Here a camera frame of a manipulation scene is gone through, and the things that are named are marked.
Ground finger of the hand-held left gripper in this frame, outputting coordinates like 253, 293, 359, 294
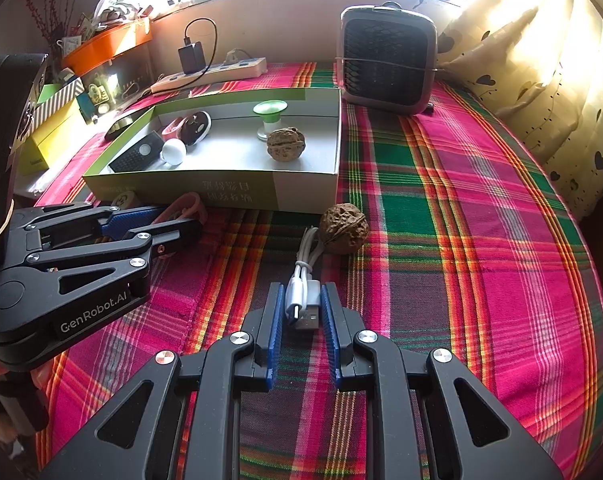
9, 201, 170, 251
26, 217, 203, 302

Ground black charger cable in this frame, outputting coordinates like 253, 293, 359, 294
182, 17, 218, 81

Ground white ball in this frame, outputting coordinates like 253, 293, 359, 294
160, 138, 187, 166

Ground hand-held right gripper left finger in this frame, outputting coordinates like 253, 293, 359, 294
39, 281, 286, 480

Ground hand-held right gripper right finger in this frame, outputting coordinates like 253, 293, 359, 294
320, 281, 565, 480

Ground black textured remote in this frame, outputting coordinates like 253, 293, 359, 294
108, 131, 163, 175

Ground brown walnut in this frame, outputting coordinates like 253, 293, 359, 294
266, 127, 307, 162
320, 203, 369, 255

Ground clear glass case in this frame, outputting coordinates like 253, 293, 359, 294
79, 50, 155, 123

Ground yellow box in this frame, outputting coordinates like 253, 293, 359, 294
19, 105, 90, 173

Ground white charging cable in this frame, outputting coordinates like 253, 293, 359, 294
285, 226, 332, 333

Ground green cardboard box lid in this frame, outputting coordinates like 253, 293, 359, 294
82, 86, 343, 212

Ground orange tray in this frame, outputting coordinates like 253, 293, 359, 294
62, 17, 152, 73

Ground black charger adapter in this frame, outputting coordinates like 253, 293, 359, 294
178, 42, 206, 75

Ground pale leafy plant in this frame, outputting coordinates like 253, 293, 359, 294
94, 0, 142, 26

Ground pink plastic clip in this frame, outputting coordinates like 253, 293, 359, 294
160, 116, 185, 142

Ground black round device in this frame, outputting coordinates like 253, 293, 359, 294
178, 110, 212, 147

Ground white plastic bag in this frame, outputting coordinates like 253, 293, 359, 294
12, 165, 82, 196

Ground cream patterned curtain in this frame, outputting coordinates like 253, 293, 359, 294
434, 0, 603, 221

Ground cream power strip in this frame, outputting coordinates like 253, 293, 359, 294
150, 57, 268, 95

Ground green and white knob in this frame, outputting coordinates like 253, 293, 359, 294
253, 100, 288, 142

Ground dried flower branches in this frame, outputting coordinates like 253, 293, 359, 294
24, 0, 67, 46

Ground pink neckband headphones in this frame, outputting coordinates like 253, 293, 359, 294
154, 192, 208, 226

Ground grey desktop heater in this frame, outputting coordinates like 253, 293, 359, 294
334, 4, 438, 116

